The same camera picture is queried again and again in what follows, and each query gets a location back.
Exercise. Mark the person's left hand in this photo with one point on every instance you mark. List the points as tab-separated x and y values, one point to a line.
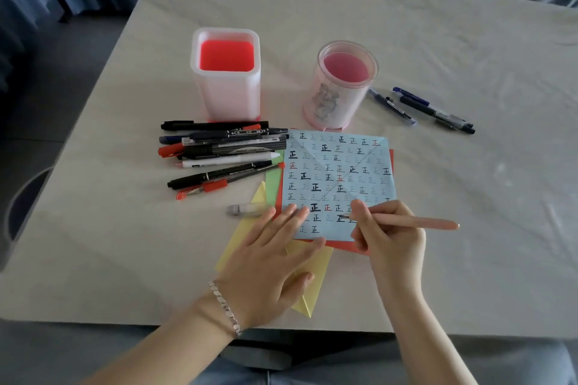
257	276

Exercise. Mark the person's right hand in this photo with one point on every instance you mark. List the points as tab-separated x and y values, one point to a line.
397	254

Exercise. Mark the yellow paper sheet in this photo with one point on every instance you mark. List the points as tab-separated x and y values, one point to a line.
235	245

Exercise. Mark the peach pink pen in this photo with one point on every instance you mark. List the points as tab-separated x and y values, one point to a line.
433	222

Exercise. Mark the red paper sheet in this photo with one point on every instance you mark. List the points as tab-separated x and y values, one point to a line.
338	245

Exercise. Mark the blue paper with writing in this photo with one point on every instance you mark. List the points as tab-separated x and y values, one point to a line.
370	163

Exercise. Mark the red gel pen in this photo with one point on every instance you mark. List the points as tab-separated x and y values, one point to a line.
214	186

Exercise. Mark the green paper sheet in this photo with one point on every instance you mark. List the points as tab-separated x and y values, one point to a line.
273	177

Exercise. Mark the thin black fineliner pen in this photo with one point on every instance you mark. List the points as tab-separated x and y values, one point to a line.
203	177

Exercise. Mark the white pen with black label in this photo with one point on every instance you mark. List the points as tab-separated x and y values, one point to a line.
235	159

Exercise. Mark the thick black grey marker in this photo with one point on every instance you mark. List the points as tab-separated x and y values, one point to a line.
235	150

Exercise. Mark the thin black pen with clip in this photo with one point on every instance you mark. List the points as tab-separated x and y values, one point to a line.
253	132

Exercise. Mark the navy pen with lavender end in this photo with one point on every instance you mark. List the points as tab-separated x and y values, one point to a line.
393	107

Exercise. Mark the black grey barrel pen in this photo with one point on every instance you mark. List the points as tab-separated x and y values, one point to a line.
415	105

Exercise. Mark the black brush pen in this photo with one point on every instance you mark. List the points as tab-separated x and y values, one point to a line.
226	125

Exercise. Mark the white pen with blue cap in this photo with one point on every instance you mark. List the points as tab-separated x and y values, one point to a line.
408	96

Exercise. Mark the round pink pen holder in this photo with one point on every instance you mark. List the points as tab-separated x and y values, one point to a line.
329	100

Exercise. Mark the black marker pen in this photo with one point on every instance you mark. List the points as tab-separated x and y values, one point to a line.
176	125

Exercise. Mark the square white red pen holder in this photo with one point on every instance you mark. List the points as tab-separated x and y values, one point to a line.
230	91

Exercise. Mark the person's right forearm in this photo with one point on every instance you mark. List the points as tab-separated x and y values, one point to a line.
429	344

